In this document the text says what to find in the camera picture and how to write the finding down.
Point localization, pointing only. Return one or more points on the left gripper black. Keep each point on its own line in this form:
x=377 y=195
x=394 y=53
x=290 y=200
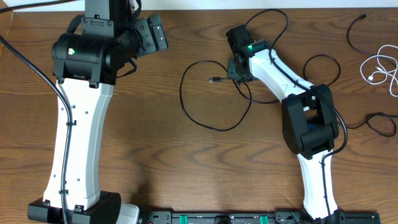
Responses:
x=153 y=43

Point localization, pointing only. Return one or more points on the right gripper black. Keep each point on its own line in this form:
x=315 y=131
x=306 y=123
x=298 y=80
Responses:
x=232 y=72

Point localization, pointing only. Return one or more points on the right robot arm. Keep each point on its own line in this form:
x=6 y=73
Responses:
x=309 y=122

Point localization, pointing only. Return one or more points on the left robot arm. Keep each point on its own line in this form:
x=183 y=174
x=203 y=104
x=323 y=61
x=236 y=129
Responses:
x=86 y=61

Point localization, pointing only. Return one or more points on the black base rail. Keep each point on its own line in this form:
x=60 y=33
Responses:
x=278 y=217

